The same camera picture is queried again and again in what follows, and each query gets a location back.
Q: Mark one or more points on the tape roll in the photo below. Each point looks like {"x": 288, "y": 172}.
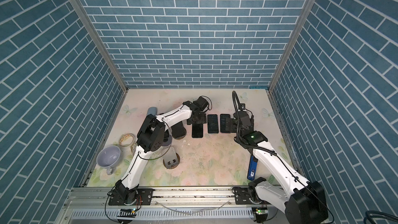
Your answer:
{"x": 126, "y": 140}

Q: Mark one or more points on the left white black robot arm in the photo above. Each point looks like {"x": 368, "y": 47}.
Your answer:
{"x": 150, "y": 138}

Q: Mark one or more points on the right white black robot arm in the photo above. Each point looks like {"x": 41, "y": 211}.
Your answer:
{"x": 279, "y": 174}

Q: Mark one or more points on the teal case phone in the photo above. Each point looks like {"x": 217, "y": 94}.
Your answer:
{"x": 212, "y": 124}

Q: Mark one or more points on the blue black rectangular device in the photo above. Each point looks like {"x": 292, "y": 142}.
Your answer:
{"x": 252, "y": 168}

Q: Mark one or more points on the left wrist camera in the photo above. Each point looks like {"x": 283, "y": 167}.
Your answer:
{"x": 201, "y": 103}

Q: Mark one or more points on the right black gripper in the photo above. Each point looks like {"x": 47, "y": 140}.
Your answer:
{"x": 232, "y": 122}

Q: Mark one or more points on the front round phone stand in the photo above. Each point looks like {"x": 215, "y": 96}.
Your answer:
{"x": 171, "y": 159}

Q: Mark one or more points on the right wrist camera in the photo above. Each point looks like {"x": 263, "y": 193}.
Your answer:
{"x": 241, "y": 106}

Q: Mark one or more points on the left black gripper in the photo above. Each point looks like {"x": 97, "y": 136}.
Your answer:
{"x": 203, "y": 119}

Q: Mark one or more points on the purple case phone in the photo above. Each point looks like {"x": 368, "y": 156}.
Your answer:
{"x": 178, "y": 131}

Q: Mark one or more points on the grey glasses case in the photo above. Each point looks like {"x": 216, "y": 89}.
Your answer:
{"x": 152, "y": 111}

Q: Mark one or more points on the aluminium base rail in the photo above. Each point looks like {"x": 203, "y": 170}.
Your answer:
{"x": 259, "y": 201}

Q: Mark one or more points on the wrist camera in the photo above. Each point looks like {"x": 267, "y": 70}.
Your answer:
{"x": 241, "y": 106}
{"x": 201, "y": 103}

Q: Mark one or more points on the black phone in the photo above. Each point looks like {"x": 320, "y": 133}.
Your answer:
{"x": 197, "y": 131}

